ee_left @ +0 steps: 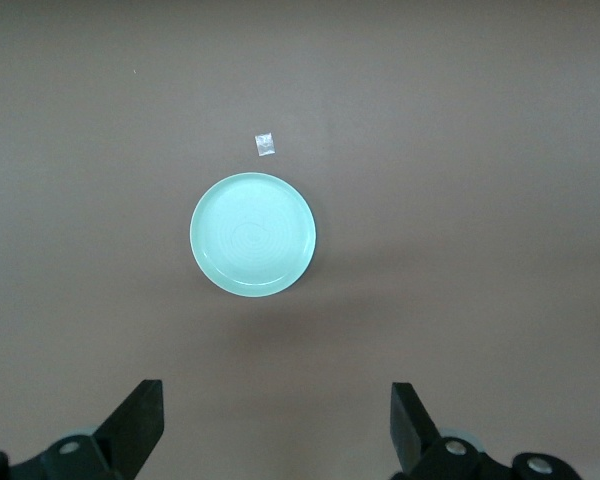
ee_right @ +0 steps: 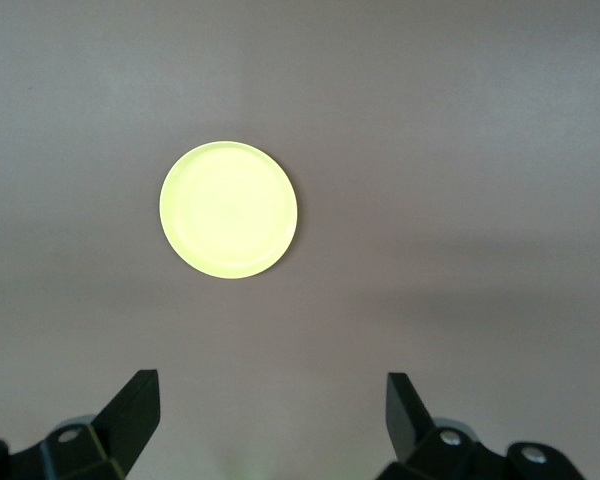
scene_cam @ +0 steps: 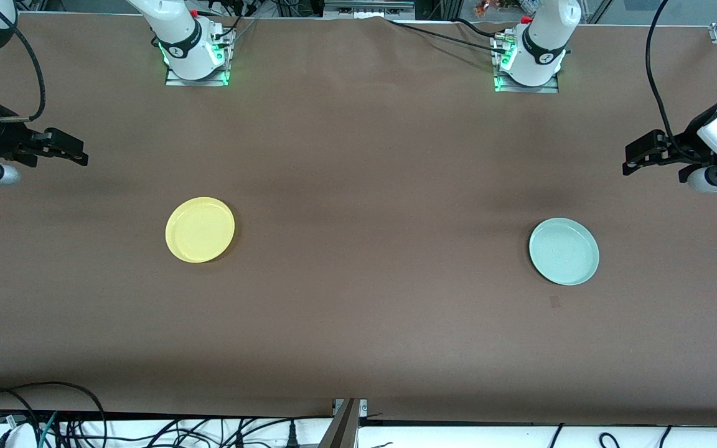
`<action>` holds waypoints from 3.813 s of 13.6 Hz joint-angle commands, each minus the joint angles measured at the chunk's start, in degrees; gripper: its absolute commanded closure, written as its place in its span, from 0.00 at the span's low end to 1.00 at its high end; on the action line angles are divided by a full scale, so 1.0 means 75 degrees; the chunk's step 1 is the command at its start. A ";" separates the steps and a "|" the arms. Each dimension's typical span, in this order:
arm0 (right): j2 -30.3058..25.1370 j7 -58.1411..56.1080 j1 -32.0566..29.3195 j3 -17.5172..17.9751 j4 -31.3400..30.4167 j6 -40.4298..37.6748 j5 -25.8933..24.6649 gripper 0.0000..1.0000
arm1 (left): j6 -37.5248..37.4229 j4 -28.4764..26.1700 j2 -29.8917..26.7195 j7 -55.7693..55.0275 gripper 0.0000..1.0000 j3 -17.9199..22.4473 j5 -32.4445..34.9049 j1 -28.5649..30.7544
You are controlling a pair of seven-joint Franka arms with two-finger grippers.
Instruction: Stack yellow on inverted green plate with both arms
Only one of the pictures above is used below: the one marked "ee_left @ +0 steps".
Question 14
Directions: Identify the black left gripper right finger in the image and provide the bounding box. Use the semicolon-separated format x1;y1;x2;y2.
388;382;580;480

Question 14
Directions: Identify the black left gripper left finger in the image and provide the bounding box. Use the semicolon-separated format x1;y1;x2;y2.
0;379;165;480

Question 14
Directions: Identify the pale green round plate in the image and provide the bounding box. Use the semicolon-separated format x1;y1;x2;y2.
189;171;317;299

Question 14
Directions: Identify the brown table mat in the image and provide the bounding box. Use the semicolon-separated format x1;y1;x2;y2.
0;0;600;480

